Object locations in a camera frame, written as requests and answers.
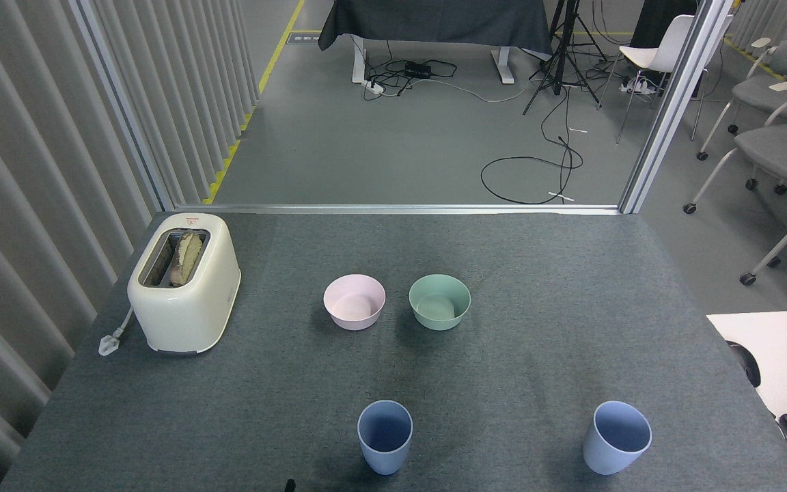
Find white table leg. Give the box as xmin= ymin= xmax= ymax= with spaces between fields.
xmin=491 ymin=48 xmax=515 ymax=85
xmin=351 ymin=36 xmax=368 ymax=84

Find black tangled cables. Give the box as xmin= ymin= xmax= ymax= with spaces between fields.
xmin=364 ymin=41 xmax=459 ymax=100

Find white toaster power cord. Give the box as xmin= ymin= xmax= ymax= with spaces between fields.
xmin=98 ymin=307 xmax=135 ymax=357

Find green plastic bowl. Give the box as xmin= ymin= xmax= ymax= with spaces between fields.
xmin=409 ymin=274 xmax=471 ymax=331

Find silver aluminium rail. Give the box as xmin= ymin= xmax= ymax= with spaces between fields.
xmin=174 ymin=203 xmax=621 ymax=216

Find grey wheeled office chair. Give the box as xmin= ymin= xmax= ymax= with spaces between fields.
xmin=682 ymin=81 xmax=787 ymax=215
xmin=740 ymin=198 xmax=787 ymax=286
xmin=698 ymin=38 xmax=787 ymax=161

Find pink plastic bowl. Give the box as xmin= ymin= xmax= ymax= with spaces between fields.
xmin=323 ymin=274 xmax=387 ymax=331

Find silver aluminium post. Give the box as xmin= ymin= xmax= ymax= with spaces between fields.
xmin=69 ymin=0 xmax=176 ymax=211
xmin=619 ymin=0 xmax=736 ymax=215

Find black tripod stand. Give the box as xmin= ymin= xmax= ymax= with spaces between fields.
xmin=523 ymin=0 xmax=609 ymax=115

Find toast slice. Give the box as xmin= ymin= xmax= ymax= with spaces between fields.
xmin=169 ymin=232 xmax=203 ymax=286

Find black fabric object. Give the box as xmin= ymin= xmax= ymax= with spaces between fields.
xmin=629 ymin=0 xmax=698 ymax=49

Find black computer mouse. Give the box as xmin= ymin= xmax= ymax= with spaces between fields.
xmin=727 ymin=340 xmax=762 ymax=388

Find white plastic chair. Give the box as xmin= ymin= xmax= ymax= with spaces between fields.
xmin=598 ymin=14 xmax=736 ymax=144

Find blue plastic cup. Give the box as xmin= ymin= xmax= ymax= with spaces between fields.
xmin=357 ymin=400 xmax=413 ymax=476
xmin=583 ymin=401 xmax=652 ymax=476

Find long black floor cable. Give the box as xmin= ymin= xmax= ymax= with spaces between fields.
xmin=481 ymin=82 xmax=583 ymax=205

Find dark grey tablecloth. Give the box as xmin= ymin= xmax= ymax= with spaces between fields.
xmin=318 ymin=0 xmax=553 ymax=55

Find white floor cable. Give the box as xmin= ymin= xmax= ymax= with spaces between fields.
xmin=428 ymin=77 xmax=534 ymax=104

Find cream white toaster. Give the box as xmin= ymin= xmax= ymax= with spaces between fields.
xmin=127 ymin=213 xmax=241 ymax=355

